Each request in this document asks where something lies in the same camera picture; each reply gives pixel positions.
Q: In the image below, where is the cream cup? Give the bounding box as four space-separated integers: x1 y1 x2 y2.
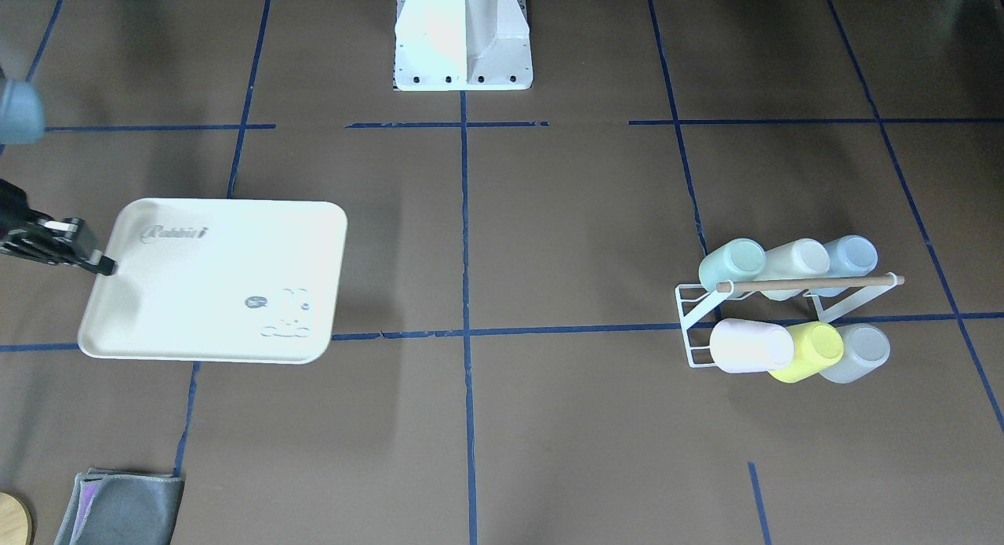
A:
756 238 831 282

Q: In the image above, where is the white wire cup rack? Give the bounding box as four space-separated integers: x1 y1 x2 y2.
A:
673 272 906 369

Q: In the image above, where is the cream rabbit tray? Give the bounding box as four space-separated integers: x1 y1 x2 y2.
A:
78 198 348 364

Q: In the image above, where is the grey cup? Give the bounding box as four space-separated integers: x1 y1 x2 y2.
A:
819 324 892 384

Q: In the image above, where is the yellow cup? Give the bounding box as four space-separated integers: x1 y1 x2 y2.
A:
768 322 844 383

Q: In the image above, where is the blue cup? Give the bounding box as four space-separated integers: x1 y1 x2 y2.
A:
822 234 879 279

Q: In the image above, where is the pink cup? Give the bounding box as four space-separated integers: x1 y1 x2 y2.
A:
709 318 794 374

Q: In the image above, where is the grey folded cloth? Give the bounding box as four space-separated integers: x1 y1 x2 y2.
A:
54 467 185 544

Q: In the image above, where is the wooden stand with round base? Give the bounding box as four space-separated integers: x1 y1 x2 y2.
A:
1 492 35 545

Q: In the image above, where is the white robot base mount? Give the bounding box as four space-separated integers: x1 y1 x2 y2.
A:
392 0 534 92

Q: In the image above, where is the green cup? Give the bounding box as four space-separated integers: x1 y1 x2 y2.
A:
698 238 767 292

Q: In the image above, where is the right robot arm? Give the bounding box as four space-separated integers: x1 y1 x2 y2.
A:
1 74 116 276

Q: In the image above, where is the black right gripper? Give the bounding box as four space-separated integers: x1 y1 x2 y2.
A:
1 208 116 276

